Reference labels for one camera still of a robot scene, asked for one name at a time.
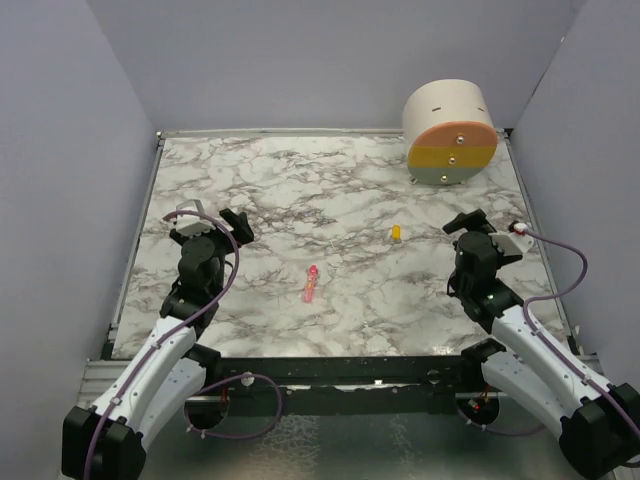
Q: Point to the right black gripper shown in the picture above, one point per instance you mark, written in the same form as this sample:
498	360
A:
477	221

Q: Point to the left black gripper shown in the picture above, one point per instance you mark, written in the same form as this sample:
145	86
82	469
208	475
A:
239	225

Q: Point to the yellow tag key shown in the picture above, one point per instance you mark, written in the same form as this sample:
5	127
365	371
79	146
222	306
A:
396	233

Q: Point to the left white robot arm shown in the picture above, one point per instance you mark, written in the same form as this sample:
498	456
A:
111	438

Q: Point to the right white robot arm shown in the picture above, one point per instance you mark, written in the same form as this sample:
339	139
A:
595	422

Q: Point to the round tricolour drawer cabinet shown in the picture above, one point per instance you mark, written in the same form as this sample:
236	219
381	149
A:
448	132

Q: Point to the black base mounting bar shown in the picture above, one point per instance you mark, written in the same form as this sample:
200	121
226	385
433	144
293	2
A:
260	387

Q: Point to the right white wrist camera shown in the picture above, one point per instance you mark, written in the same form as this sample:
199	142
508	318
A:
515	242

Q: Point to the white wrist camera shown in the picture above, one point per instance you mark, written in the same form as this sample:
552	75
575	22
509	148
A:
190	225
515	242

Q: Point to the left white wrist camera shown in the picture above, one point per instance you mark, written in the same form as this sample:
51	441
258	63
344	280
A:
190	225

